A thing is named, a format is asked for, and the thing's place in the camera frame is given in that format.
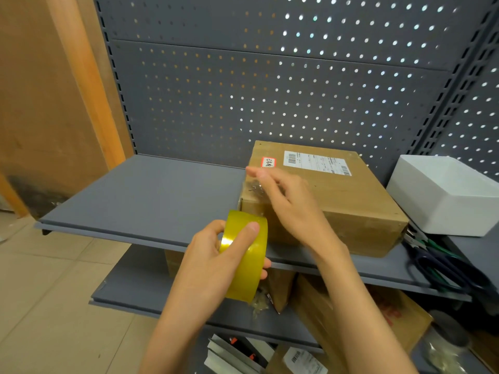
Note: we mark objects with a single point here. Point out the person's right hand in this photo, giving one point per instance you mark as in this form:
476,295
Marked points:
300,214

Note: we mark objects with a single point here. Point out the person's left hand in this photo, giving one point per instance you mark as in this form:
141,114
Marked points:
206,276

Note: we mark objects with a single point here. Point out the yellow tape roll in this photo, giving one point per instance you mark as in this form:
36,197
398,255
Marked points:
249,264

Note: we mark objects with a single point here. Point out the brown cardboard box white labels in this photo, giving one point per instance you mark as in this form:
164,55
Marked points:
358,206

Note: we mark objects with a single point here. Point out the white plastic bin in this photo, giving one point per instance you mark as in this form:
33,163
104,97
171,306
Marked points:
444,198

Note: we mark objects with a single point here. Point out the black scissors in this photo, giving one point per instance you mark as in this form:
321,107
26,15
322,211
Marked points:
448,268

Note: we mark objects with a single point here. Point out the person's right forearm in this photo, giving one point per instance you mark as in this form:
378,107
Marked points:
366,315

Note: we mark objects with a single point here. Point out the cardboard box torn white sticker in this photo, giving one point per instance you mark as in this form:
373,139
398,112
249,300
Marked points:
173,262

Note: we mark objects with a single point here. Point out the cardboard box barcode label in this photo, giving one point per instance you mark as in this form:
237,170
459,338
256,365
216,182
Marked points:
300,362

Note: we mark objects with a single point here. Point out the cardboard box red lettering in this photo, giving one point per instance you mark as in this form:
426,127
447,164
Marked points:
397,311

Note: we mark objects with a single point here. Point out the white tape roll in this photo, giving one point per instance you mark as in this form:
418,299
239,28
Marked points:
448,331

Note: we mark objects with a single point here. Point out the grey metal shelf board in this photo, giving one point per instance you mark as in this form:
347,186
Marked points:
128,288
148,198
477,249

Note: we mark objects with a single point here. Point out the white flat strips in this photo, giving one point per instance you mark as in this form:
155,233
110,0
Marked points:
230,356

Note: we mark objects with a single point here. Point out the grey perforated back panel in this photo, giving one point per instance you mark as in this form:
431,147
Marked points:
475,132
273,85

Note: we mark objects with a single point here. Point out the crumpled clear plastic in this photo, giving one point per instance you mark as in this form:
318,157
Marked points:
444,358

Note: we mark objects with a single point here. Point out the brown wooden panel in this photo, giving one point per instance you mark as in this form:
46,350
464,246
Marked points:
50,101

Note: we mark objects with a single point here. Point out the grey slotted upright post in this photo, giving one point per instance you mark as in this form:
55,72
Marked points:
117,73
456,85

